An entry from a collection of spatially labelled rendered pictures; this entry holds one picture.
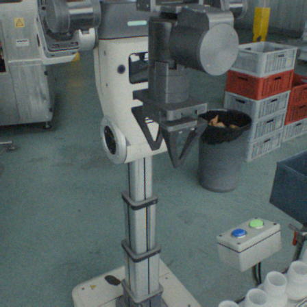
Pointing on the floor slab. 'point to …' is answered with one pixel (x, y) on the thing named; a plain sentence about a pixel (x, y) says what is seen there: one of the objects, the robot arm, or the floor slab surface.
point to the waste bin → (223, 149)
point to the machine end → (23, 67)
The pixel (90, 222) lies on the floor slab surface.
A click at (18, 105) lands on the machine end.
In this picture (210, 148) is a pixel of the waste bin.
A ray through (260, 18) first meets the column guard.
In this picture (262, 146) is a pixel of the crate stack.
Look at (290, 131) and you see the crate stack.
